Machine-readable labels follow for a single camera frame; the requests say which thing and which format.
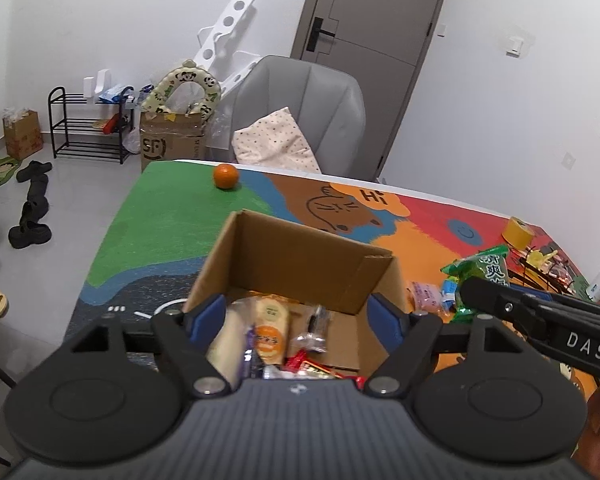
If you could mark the red item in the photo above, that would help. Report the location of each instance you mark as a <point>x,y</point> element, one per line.
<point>112,124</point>

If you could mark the black shoe rack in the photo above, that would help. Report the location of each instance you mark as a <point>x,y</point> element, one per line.
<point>57,120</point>

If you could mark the white light switch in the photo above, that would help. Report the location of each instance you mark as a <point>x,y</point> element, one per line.
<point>440,29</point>

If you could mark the white wall device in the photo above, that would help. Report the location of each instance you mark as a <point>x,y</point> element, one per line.
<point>516,45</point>

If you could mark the black shoe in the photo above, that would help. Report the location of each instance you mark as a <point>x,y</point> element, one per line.
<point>34,171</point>
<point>27,232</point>

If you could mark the yellow tape roll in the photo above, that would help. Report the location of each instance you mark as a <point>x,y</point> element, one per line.
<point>517,232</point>

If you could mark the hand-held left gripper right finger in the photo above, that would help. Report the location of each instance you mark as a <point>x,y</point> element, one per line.
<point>385,317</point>

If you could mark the clear packet dark snack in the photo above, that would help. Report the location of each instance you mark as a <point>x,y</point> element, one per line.
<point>312,330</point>

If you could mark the printed cardboard box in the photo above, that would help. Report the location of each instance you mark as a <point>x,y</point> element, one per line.
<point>172,142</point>

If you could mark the small brown cardboard box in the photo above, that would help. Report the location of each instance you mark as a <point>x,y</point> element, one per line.
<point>22,135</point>

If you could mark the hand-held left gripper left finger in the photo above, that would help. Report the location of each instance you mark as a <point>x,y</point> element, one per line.
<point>207,317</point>

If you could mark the light green snack packet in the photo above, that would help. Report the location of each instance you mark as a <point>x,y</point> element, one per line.
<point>485,272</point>

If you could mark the dotted cream pillow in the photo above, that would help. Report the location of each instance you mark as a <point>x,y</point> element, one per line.
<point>275,142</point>

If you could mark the grey chair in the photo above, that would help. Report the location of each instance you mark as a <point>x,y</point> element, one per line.
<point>300,90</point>

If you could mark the grey door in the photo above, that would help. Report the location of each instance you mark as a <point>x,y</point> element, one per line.
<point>375,60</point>

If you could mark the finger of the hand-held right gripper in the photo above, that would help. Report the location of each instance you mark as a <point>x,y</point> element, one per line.
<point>490,300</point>

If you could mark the white holder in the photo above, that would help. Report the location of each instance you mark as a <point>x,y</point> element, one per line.
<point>97,85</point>

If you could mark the yellow plastic bag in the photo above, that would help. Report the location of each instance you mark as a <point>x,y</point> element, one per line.
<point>542,259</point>

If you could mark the red snack packet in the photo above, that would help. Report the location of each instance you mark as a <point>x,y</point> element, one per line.
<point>310,367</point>

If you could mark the orange snack packet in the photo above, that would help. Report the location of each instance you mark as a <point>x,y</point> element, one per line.
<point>271,327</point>

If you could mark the white wall socket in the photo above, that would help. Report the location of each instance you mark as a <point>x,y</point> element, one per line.
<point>568,160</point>

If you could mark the blue white snack packet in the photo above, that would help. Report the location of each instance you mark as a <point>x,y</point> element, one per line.
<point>449,292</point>

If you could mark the orange fruit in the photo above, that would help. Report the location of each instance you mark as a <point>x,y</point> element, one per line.
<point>226,176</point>

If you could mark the blue white bag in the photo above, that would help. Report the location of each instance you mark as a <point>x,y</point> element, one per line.
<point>117,94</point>

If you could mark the white holed rack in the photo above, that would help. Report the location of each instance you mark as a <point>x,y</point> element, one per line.
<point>225,25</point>

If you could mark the pink snack packet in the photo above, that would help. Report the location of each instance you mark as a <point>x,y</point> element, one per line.
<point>425,295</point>

